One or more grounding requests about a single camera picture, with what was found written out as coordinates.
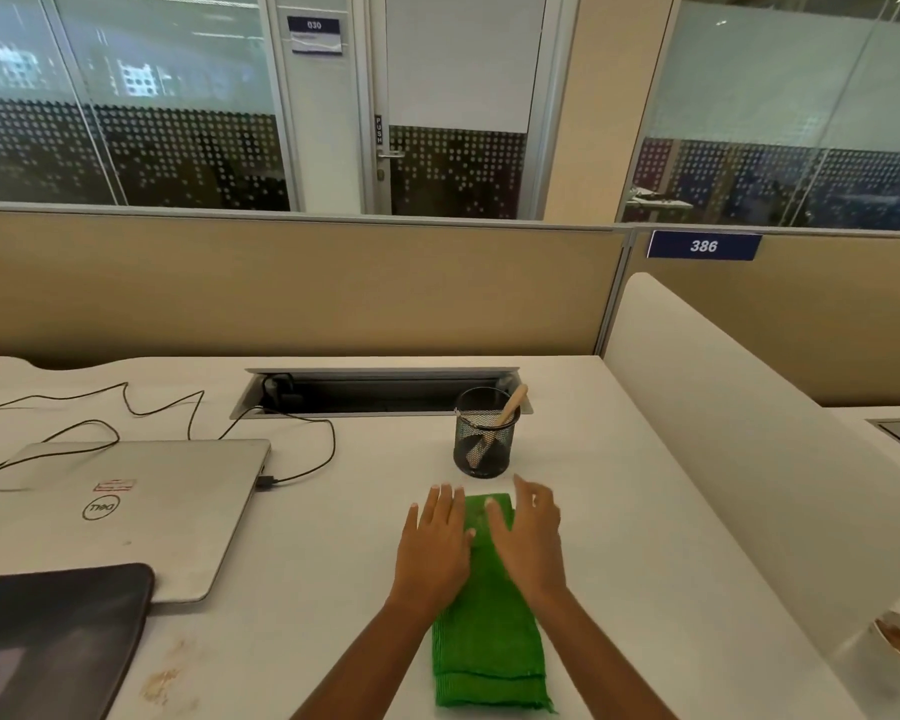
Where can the person's right thumb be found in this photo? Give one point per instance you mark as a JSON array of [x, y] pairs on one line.
[[496, 521]]

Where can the blue number sign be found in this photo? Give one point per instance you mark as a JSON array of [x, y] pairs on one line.
[[703, 245]]

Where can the small black door label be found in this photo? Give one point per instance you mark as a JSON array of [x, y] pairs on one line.
[[379, 130]]

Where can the person's left little finger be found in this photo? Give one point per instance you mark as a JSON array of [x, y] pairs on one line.
[[414, 523]]

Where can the blue and white door sign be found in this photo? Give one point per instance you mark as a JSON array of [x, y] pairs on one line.
[[314, 33]]

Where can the silver laptop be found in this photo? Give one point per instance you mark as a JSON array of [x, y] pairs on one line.
[[120, 509]]

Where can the beige partition panel with sign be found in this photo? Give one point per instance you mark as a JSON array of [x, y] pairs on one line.
[[832, 329]]

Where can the white background table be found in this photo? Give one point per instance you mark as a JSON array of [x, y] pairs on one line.
[[660, 200]]

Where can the person's right hand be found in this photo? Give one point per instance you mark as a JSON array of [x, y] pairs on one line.
[[529, 551]]

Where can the person's left middle finger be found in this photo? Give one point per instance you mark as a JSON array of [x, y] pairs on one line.
[[439, 508]]

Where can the person's right forearm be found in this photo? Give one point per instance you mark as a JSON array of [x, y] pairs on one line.
[[596, 659]]

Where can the white desk divider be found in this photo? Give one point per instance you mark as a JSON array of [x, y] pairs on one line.
[[735, 442]]

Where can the glass office door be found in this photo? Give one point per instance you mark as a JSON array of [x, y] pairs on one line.
[[457, 82]]

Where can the wide beige partition panel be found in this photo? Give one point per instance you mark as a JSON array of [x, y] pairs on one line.
[[285, 292]]

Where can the person's left thumb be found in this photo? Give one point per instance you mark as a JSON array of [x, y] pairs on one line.
[[467, 543]]

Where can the person's left hand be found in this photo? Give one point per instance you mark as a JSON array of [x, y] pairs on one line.
[[429, 551]]

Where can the green knitted cloth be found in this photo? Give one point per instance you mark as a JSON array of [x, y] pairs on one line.
[[487, 644]]

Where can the person's left forearm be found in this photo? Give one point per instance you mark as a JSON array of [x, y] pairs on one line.
[[367, 656]]

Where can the wooden stick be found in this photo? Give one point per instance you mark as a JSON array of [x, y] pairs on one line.
[[515, 403]]

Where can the black mesh pen cup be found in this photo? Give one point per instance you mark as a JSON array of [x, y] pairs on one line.
[[486, 446]]

